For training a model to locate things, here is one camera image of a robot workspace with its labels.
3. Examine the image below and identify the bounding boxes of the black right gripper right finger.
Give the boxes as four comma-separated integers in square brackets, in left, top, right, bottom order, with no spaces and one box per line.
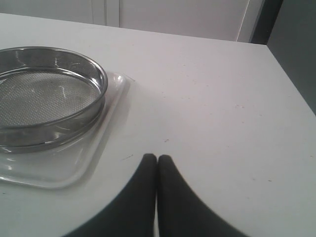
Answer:
[157,155,245,237]

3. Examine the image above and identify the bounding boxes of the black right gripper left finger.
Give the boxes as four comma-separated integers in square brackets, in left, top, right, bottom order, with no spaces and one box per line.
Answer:
[66,154,157,237]

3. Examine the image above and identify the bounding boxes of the round steel mesh sieve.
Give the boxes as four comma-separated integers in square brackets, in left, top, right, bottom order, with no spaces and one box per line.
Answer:
[0,46,109,153]

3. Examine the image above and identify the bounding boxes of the clear plastic tray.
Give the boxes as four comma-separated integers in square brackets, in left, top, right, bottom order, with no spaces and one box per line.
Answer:
[0,72,131,189]

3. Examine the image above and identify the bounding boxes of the white cabinet doors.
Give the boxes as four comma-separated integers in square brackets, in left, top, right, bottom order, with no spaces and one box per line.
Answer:
[0,0,264,42]

